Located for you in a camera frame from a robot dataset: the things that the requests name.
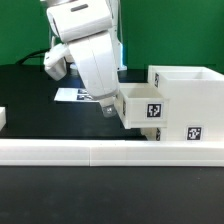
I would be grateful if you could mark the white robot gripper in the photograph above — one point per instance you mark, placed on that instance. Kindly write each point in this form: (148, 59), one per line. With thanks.
(94, 58)

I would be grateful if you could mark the white fence rail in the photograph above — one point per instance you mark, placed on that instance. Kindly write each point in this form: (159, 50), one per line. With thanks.
(24, 152)
(2, 117)

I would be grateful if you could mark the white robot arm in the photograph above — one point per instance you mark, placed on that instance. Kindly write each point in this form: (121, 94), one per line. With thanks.
(88, 30)

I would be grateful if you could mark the white drawer cabinet box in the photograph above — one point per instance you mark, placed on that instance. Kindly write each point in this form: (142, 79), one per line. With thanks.
(196, 102)

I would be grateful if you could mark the white marker tag sheet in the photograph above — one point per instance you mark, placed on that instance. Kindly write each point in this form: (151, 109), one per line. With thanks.
(73, 95)

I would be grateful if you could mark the white drawer tray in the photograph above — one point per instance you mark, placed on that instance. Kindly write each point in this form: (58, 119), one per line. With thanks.
(154, 134)
(139, 105)

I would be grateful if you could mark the white left fence rail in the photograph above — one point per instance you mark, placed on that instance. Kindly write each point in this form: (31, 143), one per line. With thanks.
(2, 117)

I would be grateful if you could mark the white front fence rail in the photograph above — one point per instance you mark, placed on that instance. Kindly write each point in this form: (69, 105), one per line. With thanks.
(24, 152)

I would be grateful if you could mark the white front drawer tray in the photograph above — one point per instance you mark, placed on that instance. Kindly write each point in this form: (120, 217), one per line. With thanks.
(154, 134)

